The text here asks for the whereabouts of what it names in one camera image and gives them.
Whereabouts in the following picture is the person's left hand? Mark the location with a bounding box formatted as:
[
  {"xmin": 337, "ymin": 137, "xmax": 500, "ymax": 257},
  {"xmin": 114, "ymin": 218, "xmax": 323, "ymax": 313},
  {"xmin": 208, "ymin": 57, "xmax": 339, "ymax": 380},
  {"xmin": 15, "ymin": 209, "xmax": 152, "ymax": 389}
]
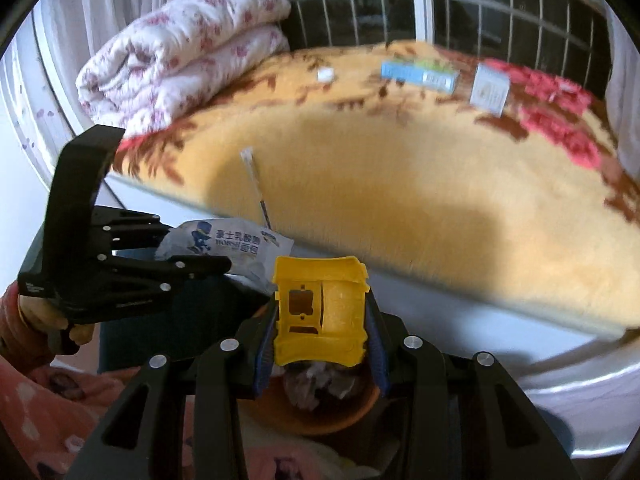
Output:
[{"xmin": 18, "ymin": 294, "xmax": 70, "ymax": 335}]

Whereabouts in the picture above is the folded floral quilt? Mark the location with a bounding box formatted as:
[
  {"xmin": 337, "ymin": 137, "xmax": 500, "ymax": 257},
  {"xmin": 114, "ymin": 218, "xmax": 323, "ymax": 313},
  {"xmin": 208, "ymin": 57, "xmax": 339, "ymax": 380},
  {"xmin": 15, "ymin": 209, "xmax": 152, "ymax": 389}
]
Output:
[{"xmin": 76, "ymin": 0, "xmax": 293, "ymax": 138}]

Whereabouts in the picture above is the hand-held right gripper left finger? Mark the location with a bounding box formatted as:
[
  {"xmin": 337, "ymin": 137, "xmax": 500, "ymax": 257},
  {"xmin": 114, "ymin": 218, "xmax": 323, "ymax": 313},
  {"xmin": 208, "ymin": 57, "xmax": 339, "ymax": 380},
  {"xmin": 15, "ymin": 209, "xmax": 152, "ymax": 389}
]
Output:
[{"xmin": 65, "ymin": 300, "xmax": 279, "ymax": 480}]

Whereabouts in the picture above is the white cube box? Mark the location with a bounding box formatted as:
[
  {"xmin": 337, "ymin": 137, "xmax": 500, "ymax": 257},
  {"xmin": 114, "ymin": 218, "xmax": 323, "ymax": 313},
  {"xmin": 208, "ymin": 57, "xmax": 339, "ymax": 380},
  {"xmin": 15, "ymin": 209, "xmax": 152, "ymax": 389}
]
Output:
[{"xmin": 470, "ymin": 62, "xmax": 511, "ymax": 116}]

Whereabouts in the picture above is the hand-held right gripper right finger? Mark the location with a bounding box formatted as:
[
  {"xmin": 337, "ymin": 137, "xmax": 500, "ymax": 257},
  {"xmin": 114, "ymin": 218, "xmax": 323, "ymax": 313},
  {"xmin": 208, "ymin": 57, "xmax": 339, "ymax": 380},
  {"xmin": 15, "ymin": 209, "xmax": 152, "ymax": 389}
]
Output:
[{"xmin": 364, "ymin": 292, "xmax": 571, "ymax": 480}]

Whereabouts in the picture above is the white barred window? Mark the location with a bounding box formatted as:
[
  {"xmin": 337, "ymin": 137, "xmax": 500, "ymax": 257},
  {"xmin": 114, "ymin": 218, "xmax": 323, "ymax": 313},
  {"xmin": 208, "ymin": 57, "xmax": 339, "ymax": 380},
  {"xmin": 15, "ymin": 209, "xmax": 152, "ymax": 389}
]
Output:
[{"xmin": 197, "ymin": 0, "xmax": 613, "ymax": 68}]

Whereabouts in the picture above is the person's left forearm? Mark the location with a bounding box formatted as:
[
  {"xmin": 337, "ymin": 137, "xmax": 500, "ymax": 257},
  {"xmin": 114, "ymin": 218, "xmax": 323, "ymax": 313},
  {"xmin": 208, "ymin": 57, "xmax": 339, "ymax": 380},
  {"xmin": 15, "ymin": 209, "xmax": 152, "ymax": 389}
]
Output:
[{"xmin": 0, "ymin": 284, "xmax": 57, "ymax": 367}]

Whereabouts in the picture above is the white curtain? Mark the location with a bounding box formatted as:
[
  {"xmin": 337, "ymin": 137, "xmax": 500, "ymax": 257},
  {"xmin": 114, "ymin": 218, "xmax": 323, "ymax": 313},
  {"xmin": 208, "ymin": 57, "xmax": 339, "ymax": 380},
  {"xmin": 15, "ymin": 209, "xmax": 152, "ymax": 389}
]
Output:
[
  {"xmin": 0, "ymin": 0, "xmax": 201, "ymax": 221},
  {"xmin": 602, "ymin": 5, "xmax": 640, "ymax": 173}
]

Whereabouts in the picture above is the pink patterned pajama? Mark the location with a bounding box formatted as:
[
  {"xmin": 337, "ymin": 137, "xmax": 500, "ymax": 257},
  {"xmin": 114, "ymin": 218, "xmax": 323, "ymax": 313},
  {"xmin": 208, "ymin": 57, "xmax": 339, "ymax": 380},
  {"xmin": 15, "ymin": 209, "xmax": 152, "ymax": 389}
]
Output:
[{"xmin": 0, "ymin": 360, "xmax": 381, "ymax": 480}]

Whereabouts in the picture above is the orange plastic basin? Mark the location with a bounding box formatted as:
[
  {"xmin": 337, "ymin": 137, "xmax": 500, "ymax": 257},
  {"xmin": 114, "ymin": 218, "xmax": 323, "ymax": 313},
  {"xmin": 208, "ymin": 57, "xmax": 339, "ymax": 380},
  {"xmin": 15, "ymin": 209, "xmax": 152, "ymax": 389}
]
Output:
[{"xmin": 240, "ymin": 305, "xmax": 382, "ymax": 436}]

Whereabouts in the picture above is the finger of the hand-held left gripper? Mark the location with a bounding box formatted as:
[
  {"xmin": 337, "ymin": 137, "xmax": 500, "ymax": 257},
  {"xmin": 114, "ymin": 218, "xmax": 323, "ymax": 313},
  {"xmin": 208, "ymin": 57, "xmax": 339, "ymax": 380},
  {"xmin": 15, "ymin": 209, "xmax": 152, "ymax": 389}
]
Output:
[
  {"xmin": 106, "ymin": 255, "xmax": 234, "ymax": 307},
  {"xmin": 92, "ymin": 205, "xmax": 177, "ymax": 252}
]

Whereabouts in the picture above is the white bed frame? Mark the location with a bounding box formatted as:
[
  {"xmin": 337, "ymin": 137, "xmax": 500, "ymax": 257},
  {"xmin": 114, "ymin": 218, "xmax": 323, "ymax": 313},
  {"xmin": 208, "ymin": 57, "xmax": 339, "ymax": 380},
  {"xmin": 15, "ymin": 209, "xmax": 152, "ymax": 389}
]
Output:
[{"xmin": 92, "ymin": 172, "xmax": 640, "ymax": 458}]

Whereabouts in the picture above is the yellow plastic piece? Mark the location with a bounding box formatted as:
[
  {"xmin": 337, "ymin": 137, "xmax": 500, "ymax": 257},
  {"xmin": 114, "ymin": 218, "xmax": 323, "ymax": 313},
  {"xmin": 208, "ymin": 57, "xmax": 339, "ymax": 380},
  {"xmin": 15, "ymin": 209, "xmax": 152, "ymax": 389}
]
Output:
[{"xmin": 271, "ymin": 255, "xmax": 371, "ymax": 366}]

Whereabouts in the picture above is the crumpled grey wrapper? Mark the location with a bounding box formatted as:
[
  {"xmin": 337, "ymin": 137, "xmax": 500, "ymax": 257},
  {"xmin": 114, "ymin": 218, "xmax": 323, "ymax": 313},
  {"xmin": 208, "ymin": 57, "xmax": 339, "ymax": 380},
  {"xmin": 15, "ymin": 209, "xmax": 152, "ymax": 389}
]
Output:
[{"xmin": 284, "ymin": 360, "xmax": 362, "ymax": 407}]

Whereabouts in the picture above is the teal flat box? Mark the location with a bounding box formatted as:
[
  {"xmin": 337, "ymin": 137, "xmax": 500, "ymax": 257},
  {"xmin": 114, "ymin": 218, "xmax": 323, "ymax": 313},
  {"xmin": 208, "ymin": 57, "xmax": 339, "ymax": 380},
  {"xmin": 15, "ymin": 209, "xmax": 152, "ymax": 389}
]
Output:
[{"xmin": 381, "ymin": 57, "xmax": 461, "ymax": 92}]

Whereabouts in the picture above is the yellow floral blanket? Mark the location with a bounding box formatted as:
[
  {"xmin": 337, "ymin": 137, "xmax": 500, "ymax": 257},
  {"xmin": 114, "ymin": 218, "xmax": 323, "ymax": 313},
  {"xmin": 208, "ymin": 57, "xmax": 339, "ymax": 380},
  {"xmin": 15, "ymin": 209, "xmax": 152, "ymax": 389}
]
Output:
[{"xmin": 112, "ymin": 40, "xmax": 640, "ymax": 336}]

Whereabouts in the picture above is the white bread packet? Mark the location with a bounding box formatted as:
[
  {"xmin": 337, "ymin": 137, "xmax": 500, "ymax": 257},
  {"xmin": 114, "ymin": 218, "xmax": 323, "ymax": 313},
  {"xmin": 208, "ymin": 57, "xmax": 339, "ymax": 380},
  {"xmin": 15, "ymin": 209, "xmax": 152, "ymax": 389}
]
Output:
[{"xmin": 155, "ymin": 217, "xmax": 296, "ymax": 293}]

